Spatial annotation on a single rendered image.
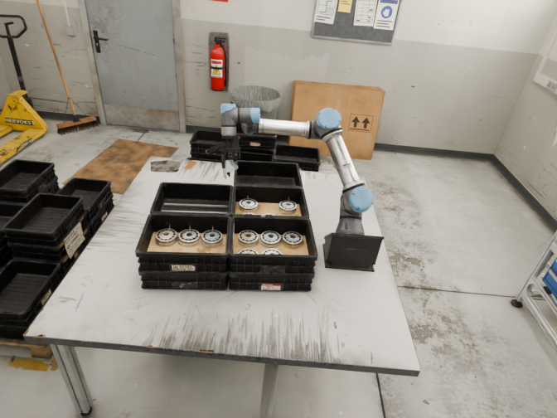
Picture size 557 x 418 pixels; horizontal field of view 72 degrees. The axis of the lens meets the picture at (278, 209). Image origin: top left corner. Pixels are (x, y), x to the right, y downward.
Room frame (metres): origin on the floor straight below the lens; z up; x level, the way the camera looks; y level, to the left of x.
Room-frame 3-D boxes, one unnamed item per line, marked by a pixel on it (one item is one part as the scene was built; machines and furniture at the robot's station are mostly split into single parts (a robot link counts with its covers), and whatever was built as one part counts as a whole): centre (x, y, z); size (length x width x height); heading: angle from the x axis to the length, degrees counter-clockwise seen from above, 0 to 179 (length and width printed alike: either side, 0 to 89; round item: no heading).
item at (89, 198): (2.28, 1.43, 0.31); 0.40 x 0.30 x 0.34; 1
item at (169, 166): (2.40, 0.83, 0.71); 0.22 x 0.19 x 0.01; 91
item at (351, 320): (1.74, 0.17, 0.35); 1.60 x 1.60 x 0.70; 1
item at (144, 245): (1.40, 0.41, 0.87); 0.40 x 0.30 x 0.11; 97
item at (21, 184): (2.27, 1.83, 0.37); 0.40 x 0.30 x 0.45; 1
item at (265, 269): (1.44, 0.02, 0.87); 0.40 x 0.30 x 0.11; 97
